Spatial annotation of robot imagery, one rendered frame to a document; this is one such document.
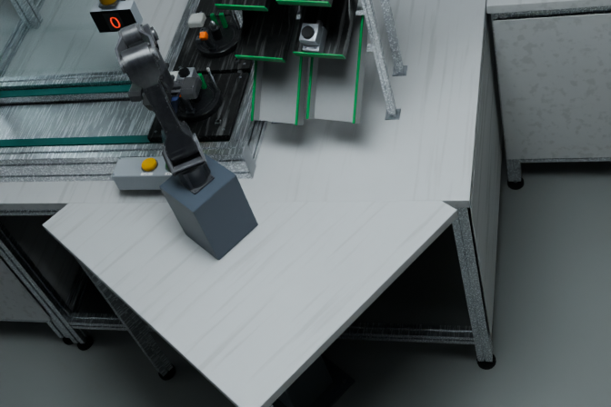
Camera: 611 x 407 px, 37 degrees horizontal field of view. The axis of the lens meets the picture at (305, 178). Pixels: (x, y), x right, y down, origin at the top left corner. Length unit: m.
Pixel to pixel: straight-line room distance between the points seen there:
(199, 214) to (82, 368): 1.34
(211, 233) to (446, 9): 1.03
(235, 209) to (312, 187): 0.24
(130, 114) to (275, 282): 0.76
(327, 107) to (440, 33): 0.52
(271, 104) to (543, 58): 0.94
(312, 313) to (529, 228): 1.31
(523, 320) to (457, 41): 0.96
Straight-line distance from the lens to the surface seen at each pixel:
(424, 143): 2.38
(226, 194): 2.18
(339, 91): 2.31
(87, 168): 2.59
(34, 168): 2.68
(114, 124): 2.67
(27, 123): 2.84
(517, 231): 3.25
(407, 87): 2.54
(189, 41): 2.75
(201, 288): 2.25
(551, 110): 3.05
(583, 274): 3.14
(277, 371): 2.07
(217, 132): 2.42
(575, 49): 2.87
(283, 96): 2.35
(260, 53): 2.24
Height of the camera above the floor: 2.60
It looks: 47 degrees down
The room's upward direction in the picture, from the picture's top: 20 degrees counter-clockwise
